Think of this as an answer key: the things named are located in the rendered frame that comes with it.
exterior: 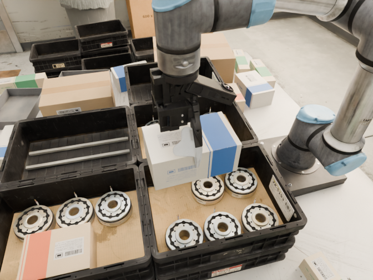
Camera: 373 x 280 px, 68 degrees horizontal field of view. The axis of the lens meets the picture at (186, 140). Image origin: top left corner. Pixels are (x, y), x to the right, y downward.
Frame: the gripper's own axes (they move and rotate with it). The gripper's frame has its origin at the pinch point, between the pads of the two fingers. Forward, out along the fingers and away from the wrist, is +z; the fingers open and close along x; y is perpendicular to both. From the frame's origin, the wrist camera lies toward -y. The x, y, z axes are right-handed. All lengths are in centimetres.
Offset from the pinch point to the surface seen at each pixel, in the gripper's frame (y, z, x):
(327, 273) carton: -32, 35, 26
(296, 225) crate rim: -22.2, 18.1, 18.1
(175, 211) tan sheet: 4.5, 27.9, -0.5
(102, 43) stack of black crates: 17, 57, -187
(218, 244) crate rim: -1.9, 18.0, 17.1
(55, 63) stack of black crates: 58, 68, -187
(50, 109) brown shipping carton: 42, 27, -62
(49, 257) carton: 37.3, 20.2, 7.3
